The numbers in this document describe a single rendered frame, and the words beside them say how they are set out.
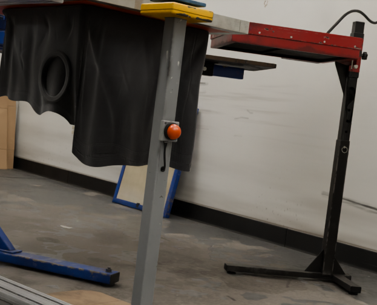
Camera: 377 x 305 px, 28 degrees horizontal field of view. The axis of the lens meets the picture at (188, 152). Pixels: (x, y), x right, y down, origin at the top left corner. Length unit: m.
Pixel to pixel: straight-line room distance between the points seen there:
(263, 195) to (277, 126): 0.42
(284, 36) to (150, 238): 1.57
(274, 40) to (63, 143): 3.47
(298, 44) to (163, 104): 1.49
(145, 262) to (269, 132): 2.75
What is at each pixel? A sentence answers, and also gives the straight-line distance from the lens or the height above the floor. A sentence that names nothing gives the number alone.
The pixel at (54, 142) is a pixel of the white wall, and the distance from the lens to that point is 6.55.
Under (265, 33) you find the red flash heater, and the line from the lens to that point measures 3.22.
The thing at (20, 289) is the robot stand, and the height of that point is 0.23.
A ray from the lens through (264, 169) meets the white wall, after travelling 4.56.
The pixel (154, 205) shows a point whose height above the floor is 0.46.
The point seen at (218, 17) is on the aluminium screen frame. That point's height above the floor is 0.98.
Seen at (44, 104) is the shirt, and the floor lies 0.67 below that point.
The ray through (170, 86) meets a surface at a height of 0.76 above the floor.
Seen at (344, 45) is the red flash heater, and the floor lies 1.07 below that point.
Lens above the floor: 0.70
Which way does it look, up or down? 3 degrees down
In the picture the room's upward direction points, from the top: 7 degrees clockwise
